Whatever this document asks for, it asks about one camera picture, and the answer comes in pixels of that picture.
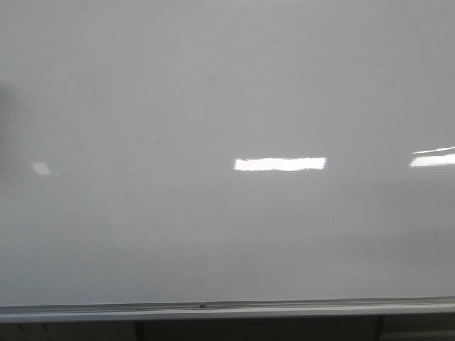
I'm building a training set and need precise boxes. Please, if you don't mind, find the white whiteboard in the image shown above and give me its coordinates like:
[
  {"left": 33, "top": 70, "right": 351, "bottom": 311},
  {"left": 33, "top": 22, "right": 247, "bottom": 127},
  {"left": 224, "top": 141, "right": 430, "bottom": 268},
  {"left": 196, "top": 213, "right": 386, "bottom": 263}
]
[{"left": 1, "top": 1, "right": 454, "bottom": 323}]

